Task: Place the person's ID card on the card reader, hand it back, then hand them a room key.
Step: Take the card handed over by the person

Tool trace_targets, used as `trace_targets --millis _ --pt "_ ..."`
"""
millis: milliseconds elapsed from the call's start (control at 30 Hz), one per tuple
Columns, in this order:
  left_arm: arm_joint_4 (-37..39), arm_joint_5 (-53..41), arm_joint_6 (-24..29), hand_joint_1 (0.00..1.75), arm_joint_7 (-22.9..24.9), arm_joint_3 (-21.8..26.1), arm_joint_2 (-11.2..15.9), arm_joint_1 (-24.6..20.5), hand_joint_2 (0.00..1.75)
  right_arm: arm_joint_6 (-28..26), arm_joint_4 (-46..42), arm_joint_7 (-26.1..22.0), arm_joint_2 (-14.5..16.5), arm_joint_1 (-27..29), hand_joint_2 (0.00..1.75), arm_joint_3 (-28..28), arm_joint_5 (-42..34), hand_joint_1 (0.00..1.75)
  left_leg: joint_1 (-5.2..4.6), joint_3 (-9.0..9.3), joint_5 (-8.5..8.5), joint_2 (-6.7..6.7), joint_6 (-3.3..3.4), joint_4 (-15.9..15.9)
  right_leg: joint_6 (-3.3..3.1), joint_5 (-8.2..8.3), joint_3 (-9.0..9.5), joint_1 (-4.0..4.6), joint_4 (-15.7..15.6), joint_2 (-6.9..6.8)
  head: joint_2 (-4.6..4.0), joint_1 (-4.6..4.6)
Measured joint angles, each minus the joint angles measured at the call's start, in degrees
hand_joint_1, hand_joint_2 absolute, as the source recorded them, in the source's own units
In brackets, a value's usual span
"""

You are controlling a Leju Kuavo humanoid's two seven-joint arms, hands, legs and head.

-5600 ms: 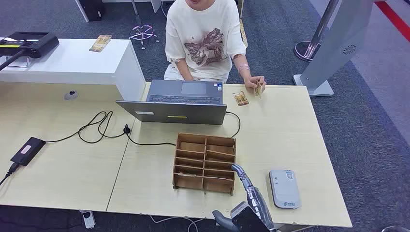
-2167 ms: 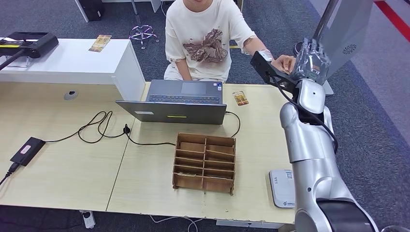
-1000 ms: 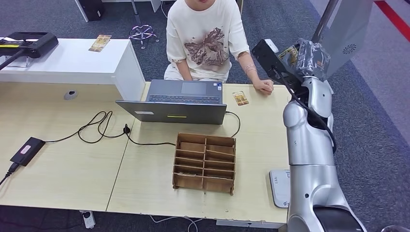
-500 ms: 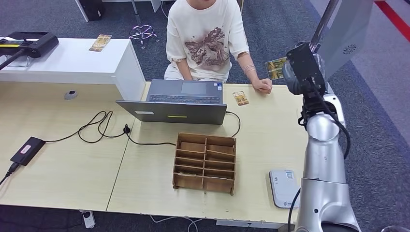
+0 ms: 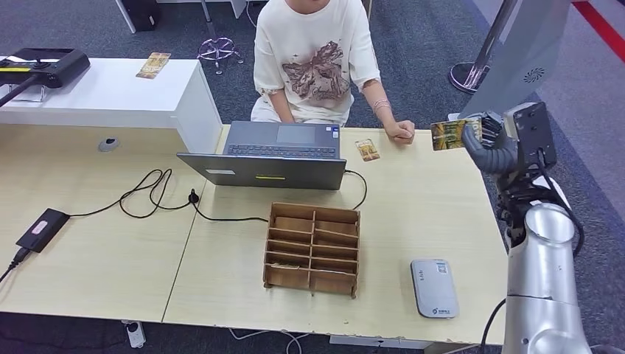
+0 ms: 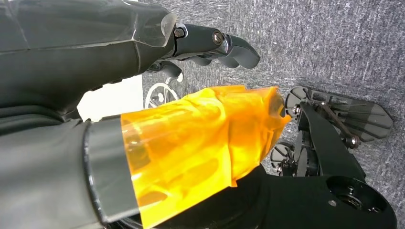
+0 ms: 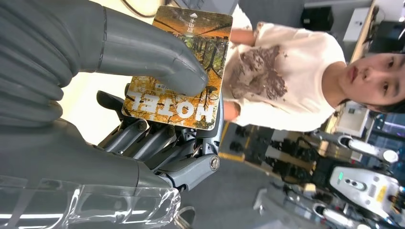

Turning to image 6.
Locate white panel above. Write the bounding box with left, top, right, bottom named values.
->
left=76, top=75, right=144, bottom=123

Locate orange translucent tape wrap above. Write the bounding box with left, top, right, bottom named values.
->
left=120, top=84, right=292, bottom=229

